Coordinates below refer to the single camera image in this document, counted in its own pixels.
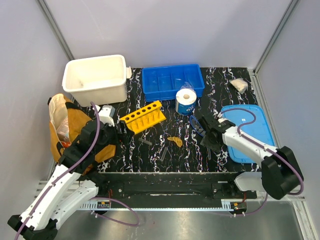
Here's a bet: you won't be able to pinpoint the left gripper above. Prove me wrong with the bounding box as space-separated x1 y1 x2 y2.
93 119 135 153

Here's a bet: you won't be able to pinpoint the glass test tube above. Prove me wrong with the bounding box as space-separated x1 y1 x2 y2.
207 148 212 160
160 146 168 162
138 138 153 146

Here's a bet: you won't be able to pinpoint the yellow test tube rack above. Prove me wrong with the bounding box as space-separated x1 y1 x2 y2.
120 100 166 135

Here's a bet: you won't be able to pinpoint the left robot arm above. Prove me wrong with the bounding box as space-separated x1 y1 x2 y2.
7 119 134 240

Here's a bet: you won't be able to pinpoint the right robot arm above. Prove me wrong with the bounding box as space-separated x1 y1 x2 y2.
198 117 304 200

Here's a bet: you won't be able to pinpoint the blue safety goggles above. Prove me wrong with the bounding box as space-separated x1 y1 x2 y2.
189 115 206 137

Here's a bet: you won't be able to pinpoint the tan rubber tubing knot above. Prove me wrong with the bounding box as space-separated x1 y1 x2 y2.
167 136 183 148

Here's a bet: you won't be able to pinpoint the wrapped tissue paper roll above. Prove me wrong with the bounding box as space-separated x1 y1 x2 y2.
175 82 197 116

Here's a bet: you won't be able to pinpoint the light blue plastic lid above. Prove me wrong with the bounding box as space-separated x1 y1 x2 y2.
220 104 276 164

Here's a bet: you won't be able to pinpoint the white plastic bin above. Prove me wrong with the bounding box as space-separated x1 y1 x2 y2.
62 54 132 107

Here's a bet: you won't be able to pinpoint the white gauze in bag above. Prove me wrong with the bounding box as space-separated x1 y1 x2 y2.
229 78 248 94

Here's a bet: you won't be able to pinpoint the blue compartment tray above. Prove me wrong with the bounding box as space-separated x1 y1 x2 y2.
142 64 205 102

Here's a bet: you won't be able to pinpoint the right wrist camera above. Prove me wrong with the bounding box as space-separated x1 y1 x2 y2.
218 118 236 129

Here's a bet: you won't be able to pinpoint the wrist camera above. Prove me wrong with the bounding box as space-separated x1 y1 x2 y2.
218 118 236 129
95 105 115 127

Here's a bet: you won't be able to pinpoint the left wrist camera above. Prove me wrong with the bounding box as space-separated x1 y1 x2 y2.
95 105 115 127

